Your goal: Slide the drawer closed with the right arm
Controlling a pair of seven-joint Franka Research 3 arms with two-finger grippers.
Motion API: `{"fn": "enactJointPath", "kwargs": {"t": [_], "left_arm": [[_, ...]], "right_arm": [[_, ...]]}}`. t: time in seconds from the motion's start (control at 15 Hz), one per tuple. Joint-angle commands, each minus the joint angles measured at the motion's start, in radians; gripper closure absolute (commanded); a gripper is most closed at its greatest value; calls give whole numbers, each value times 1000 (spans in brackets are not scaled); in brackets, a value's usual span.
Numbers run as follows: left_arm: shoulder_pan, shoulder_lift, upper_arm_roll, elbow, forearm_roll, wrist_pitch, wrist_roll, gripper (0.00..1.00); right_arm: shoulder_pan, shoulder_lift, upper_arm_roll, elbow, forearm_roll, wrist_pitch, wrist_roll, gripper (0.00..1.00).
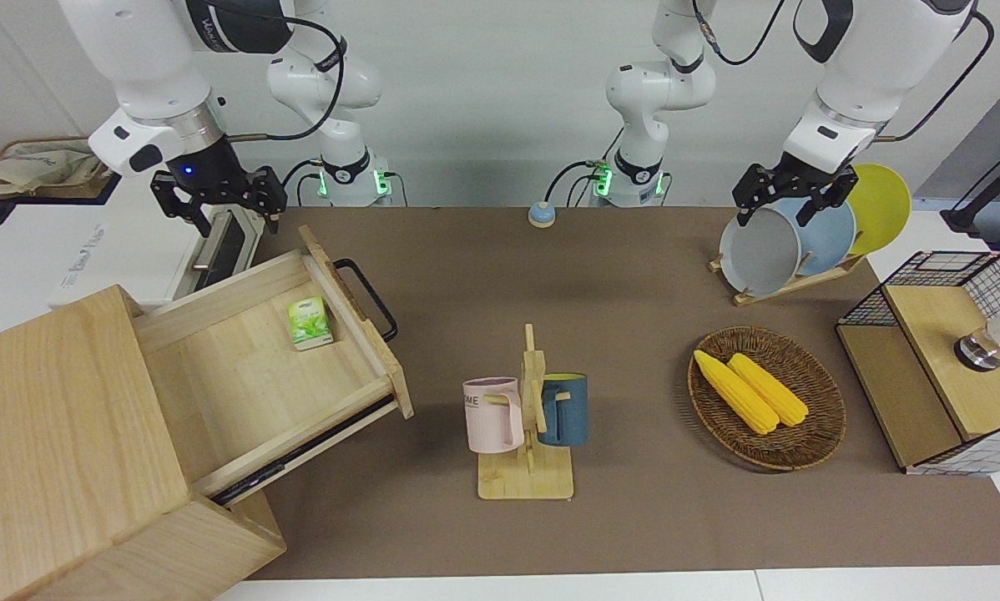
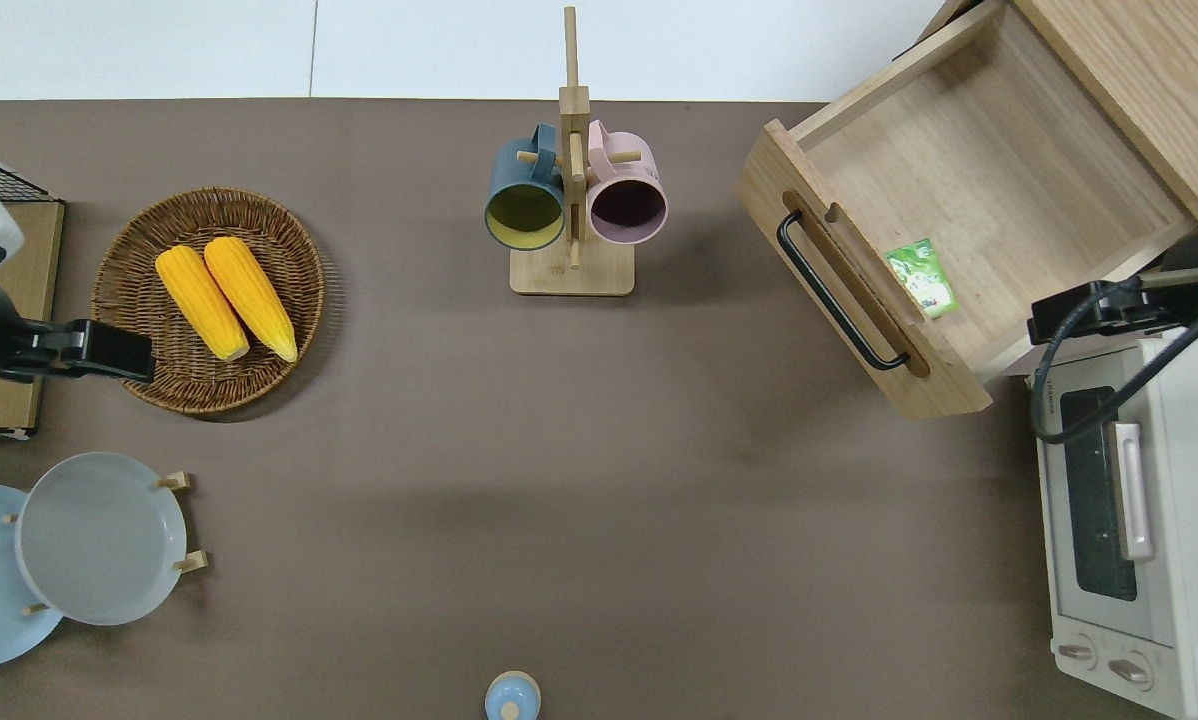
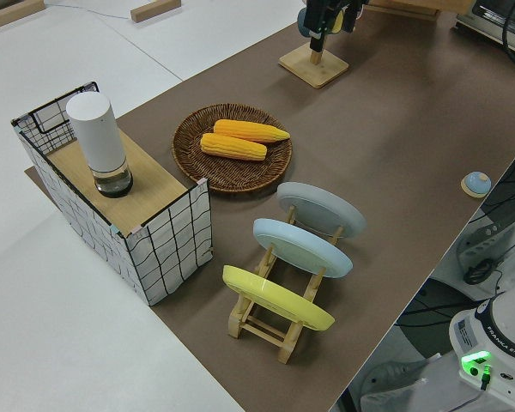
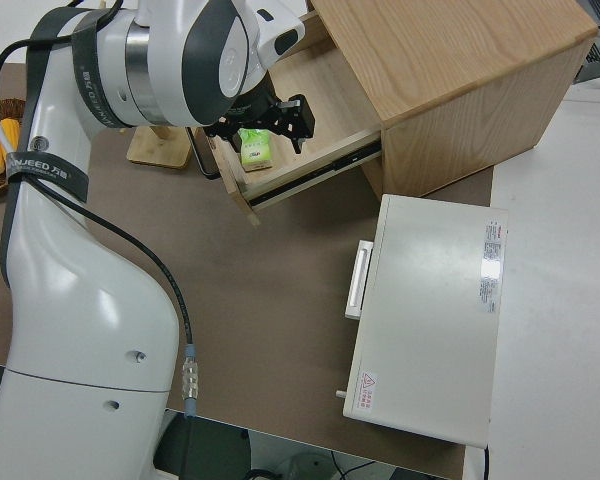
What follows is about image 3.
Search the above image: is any round wicker basket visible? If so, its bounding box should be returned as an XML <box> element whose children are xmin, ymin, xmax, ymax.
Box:
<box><xmin>172</xmin><ymin>103</ymin><xmax>294</xmax><ymax>194</ymax></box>

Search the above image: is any wire grid box wooden top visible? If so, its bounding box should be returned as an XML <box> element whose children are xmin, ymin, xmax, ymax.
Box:
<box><xmin>11</xmin><ymin>80</ymin><xmax>215</xmax><ymax>306</ymax></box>

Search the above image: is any grey plate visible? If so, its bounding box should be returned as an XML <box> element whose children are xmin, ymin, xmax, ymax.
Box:
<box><xmin>276</xmin><ymin>181</ymin><xmax>367</xmax><ymax>239</ymax></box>

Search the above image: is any teal mug yellow inside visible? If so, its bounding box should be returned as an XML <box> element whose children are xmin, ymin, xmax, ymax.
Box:
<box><xmin>296</xmin><ymin>7</ymin><xmax>345</xmax><ymax>39</ymax></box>

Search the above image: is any silver toaster oven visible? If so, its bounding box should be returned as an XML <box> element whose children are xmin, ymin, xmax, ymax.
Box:
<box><xmin>454</xmin><ymin>0</ymin><xmax>515</xmax><ymax>49</ymax></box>

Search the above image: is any small black device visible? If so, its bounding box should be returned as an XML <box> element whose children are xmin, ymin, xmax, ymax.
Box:
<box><xmin>463</xmin><ymin>258</ymin><xmax>496</xmax><ymax>285</ymax></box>

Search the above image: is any green plug cable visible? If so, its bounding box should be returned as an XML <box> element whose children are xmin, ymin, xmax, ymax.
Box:
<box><xmin>479</xmin><ymin>363</ymin><xmax>494</xmax><ymax>392</ymax></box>

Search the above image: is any white cylinder clear base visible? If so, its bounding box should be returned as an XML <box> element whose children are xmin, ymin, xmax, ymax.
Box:
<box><xmin>65</xmin><ymin>94</ymin><xmax>134</xmax><ymax>199</ymax></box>

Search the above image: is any wooden drawer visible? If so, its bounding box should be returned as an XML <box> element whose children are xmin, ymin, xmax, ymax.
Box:
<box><xmin>366</xmin><ymin>0</ymin><xmax>442</xmax><ymax>19</ymax></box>

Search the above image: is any wooden plate rack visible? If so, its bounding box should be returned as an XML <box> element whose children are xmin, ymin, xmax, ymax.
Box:
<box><xmin>227</xmin><ymin>204</ymin><xmax>347</xmax><ymax>365</ymax></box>

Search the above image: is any wooden mug tree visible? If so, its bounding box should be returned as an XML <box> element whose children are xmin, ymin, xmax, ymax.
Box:
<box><xmin>278</xmin><ymin>41</ymin><xmax>349</xmax><ymax>89</ymax></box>

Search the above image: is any yellow plate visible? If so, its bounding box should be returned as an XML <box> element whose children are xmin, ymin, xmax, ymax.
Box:
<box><xmin>221</xmin><ymin>264</ymin><xmax>336</xmax><ymax>332</ymax></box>

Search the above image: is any yellow corn cob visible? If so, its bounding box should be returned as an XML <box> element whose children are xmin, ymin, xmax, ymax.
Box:
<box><xmin>213</xmin><ymin>119</ymin><xmax>291</xmax><ymax>144</ymax></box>
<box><xmin>200</xmin><ymin>132</ymin><xmax>268</xmax><ymax>162</ymax></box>

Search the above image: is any light blue plate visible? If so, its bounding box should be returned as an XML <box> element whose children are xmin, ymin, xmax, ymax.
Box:
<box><xmin>252</xmin><ymin>218</ymin><xmax>354</xmax><ymax>279</ymax></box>

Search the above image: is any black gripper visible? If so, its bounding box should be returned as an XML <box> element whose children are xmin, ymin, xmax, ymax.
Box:
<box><xmin>304</xmin><ymin>0</ymin><xmax>365</xmax><ymax>52</ymax></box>

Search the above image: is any white perforated bracket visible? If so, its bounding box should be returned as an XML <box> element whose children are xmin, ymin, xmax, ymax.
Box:
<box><xmin>454</xmin><ymin>205</ymin><xmax>515</xmax><ymax>276</ymax></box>

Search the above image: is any brown table mat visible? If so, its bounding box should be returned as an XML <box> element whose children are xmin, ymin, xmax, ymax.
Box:
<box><xmin>24</xmin><ymin>0</ymin><xmax>515</xmax><ymax>412</ymax></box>

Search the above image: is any thin blue cable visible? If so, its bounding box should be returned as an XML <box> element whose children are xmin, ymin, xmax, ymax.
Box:
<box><xmin>42</xmin><ymin>0</ymin><xmax>132</xmax><ymax>21</ymax></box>

